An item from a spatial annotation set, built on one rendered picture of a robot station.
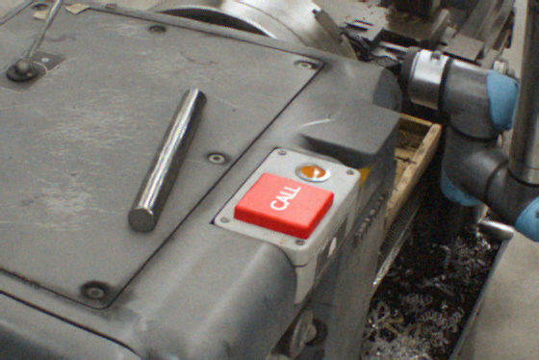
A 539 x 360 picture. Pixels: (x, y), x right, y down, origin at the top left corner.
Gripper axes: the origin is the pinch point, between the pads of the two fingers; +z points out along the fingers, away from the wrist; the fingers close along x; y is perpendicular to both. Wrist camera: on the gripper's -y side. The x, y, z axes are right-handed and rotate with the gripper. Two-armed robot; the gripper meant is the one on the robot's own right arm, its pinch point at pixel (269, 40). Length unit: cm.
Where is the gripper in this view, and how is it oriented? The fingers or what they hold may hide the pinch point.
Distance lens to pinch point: 168.9
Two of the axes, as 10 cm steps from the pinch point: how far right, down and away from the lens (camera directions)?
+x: 1.0, -8.6, -5.1
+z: -9.3, -2.7, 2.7
